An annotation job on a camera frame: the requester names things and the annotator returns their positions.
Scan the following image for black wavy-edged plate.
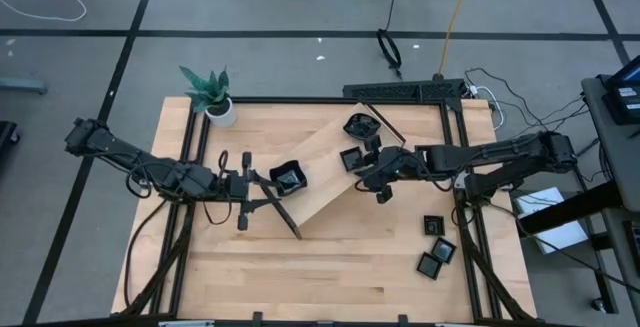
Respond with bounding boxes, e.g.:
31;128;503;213
342;112;382;142
268;159;309;198

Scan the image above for black cart frame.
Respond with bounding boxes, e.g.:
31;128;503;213
518;180;640;314

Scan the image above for green potted plant leaves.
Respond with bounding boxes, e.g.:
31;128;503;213
179;65;231;114

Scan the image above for grey cart top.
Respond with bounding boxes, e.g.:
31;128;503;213
581;74;640;213

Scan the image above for wooden shelf riser black legs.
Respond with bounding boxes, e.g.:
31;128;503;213
257;101;407;241

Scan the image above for white paper sheet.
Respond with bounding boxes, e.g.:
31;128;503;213
516;189;590;255

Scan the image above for thin black floor cable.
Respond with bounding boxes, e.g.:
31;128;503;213
464;66;591;164
519;230;640;294

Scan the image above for black square mini plate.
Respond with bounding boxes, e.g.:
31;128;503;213
430;237;458;265
416;251;443;281
339;146;365;172
423;214;446;237

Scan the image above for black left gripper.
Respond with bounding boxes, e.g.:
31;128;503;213
214;151;281;232

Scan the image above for white plug cable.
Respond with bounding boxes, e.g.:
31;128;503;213
468;84;505;132

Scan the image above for yellow cable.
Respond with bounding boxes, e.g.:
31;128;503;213
437;0;476;77

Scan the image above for white plant pot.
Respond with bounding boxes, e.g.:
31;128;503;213
204;97;237;128

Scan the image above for grey flat bar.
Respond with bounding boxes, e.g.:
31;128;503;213
0;77;48;95

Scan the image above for black device with labels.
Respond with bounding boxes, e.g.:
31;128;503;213
602;84;640;126

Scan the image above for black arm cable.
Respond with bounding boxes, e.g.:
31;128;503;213
122;199;169;309

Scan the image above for black laptop blue screen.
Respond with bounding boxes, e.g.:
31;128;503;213
607;55;640;88

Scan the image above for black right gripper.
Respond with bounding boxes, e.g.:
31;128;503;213
355;135;426;205

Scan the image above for black aluminium table frame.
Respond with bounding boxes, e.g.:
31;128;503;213
119;95;539;327

